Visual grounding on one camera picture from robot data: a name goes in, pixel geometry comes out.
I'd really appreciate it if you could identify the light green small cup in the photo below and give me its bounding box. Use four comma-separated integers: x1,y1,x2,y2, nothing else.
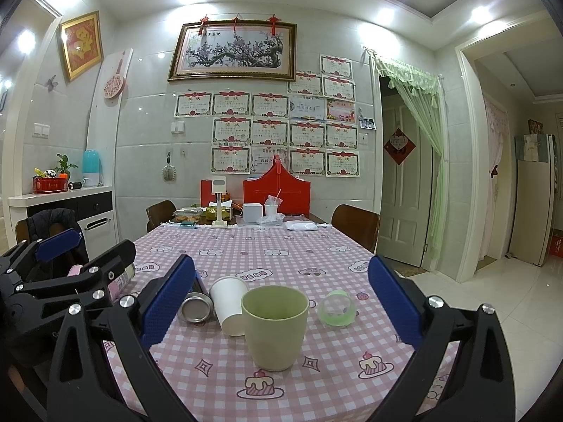
318,290,356,328

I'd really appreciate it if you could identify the white tissue box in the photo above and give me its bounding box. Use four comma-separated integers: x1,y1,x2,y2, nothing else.
242,203,263,224

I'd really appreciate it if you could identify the gold red framed picture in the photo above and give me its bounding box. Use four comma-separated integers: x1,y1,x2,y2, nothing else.
58,11,104,82

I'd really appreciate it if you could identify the plum blossom framed painting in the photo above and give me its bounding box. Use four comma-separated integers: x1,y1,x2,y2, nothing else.
168,16,297,82

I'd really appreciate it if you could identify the teal white humidifier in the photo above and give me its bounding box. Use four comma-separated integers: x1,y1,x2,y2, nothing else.
82,149,103,187

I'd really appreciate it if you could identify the black jacket on chair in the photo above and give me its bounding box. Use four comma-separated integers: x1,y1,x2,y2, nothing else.
26,208,89,265

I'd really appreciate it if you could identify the blue black metal can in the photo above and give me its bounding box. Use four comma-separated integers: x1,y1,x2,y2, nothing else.
177,273,214,324

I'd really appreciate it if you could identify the left brown chair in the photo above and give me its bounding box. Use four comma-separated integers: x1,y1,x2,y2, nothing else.
146,200,177,232

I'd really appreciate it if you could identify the beige green plastic cup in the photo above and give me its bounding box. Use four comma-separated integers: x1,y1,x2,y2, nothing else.
241,286,309,372

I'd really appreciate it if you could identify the white paper cup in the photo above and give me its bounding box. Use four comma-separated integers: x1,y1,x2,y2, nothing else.
210,276,248,337

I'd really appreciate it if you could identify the white interior door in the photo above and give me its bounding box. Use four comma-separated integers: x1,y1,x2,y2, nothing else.
377,94,430,267

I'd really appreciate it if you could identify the white refrigerator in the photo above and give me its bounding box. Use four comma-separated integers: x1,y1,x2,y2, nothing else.
508,134,556,267

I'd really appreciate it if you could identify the pink tumbler cup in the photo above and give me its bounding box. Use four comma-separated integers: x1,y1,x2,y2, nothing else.
67,264,135,302

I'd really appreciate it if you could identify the white desk lamp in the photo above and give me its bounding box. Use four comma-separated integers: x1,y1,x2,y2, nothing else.
211,176,227,228

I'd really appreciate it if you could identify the red gift bag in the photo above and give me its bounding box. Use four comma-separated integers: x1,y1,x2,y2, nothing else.
243,155,311,215

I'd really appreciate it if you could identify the brown chair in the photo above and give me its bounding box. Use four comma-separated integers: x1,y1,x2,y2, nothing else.
146,200,177,232
331,205,381,254

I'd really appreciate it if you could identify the right brown chair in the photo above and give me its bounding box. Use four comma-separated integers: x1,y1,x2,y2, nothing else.
331,205,381,254

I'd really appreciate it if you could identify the green door curtain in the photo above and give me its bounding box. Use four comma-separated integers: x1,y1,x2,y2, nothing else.
366,50,449,270

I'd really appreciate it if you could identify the red basket with plant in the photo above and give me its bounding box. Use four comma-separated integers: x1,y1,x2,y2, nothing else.
32,153,78,194

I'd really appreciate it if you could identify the pink checkered tablecloth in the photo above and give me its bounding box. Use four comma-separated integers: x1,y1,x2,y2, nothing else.
103,221,461,422

